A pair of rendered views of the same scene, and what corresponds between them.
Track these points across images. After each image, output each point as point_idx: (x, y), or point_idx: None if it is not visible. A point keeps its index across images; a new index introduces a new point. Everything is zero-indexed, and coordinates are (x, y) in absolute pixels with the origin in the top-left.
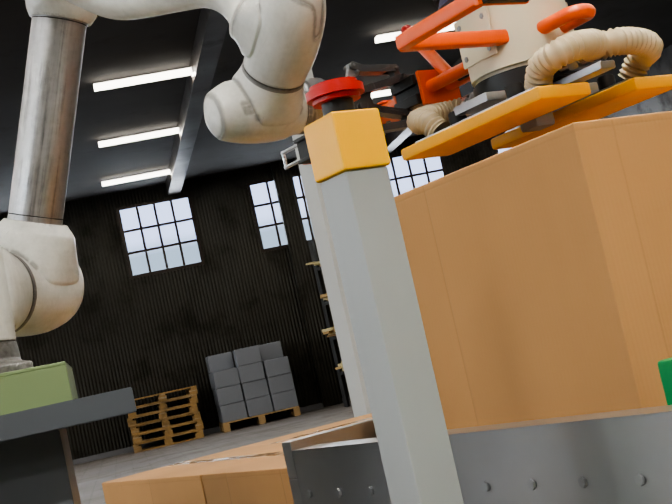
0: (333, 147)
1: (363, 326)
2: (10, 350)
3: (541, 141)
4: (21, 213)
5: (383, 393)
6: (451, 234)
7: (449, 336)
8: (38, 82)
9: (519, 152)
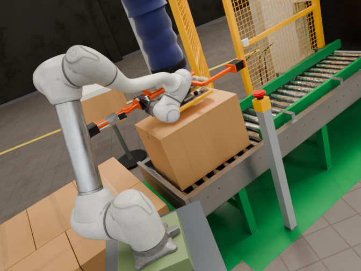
0: (269, 104)
1: (272, 137)
2: None
3: (229, 99)
4: (100, 186)
5: (276, 147)
6: (204, 127)
7: (203, 151)
8: (85, 129)
9: (224, 102)
